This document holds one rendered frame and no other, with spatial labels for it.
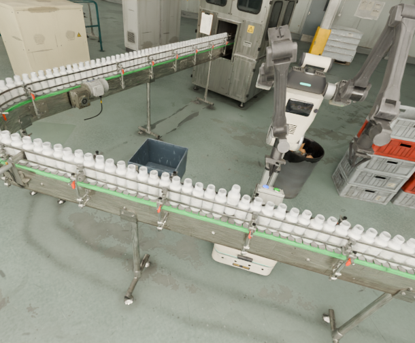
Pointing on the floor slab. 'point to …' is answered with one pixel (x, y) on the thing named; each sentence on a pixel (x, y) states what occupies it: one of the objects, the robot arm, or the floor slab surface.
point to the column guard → (320, 38)
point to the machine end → (247, 66)
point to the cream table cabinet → (41, 34)
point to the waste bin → (298, 169)
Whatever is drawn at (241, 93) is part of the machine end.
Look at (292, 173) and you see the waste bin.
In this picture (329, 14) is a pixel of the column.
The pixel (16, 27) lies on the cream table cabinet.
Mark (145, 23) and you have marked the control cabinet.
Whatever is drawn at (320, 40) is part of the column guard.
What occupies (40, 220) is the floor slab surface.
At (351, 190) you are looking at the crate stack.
